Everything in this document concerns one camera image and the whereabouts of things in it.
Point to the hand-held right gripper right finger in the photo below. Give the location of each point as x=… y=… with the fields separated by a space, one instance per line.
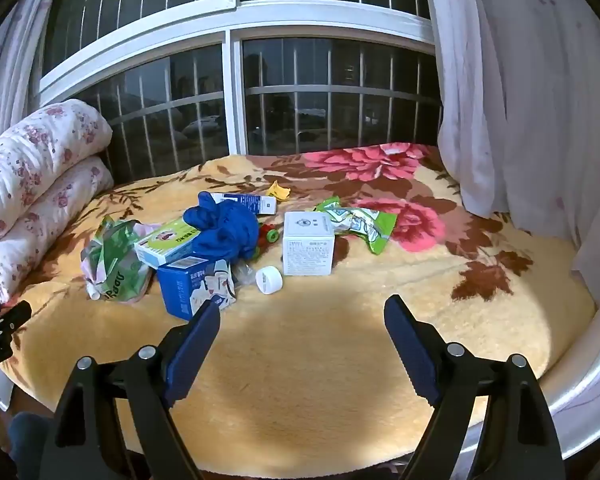
x=410 y=350

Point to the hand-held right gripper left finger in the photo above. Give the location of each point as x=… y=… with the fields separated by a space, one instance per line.
x=195 y=350

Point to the blue milk carton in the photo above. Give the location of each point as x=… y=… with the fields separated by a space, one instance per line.
x=180 y=291

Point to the green and white carton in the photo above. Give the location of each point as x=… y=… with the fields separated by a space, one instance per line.
x=165 y=246

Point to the green snack bag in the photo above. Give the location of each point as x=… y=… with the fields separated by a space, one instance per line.
x=115 y=272

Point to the blue cloth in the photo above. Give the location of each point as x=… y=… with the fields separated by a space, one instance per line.
x=225 y=230

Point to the white cube box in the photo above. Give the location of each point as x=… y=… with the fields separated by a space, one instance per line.
x=307 y=252

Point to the yellow floral plush blanket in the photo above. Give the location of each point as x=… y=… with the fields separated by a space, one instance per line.
x=330 y=360

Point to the dark blue clothing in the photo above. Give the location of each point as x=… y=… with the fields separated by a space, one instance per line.
x=27 y=435

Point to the white bottle cap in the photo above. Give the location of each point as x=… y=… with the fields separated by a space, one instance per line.
x=269 y=280

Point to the green and yellow snack wrapper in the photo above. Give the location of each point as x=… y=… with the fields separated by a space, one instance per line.
x=372 y=225

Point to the red and green toy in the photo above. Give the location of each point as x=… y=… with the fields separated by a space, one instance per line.
x=268 y=234

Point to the folded pink floral quilt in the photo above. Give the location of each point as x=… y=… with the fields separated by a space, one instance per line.
x=35 y=170

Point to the blue and white box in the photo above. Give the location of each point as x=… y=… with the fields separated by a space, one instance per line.
x=254 y=204

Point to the metal window security bars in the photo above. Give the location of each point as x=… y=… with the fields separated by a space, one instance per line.
x=330 y=90

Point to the white window frame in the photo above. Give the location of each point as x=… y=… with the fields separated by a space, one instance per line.
x=232 y=90

